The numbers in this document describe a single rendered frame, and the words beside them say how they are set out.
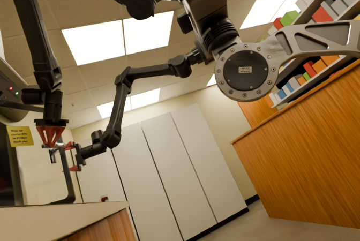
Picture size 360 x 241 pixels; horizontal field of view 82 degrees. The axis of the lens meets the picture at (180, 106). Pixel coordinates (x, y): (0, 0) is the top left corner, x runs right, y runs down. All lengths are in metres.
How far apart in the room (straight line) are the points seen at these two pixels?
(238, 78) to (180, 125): 3.40
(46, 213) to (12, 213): 0.07
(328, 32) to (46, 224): 0.80
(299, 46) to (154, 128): 3.43
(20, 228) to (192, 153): 3.76
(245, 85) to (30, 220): 0.60
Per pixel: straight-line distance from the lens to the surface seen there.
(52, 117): 0.87
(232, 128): 4.87
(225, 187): 4.05
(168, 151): 3.87
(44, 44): 0.83
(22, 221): 0.25
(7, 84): 1.00
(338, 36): 0.81
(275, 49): 0.75
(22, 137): 0.91
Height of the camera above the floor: 0.90
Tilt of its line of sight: 19 degrees up
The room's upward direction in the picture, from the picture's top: 24 degrees counter-clockwise
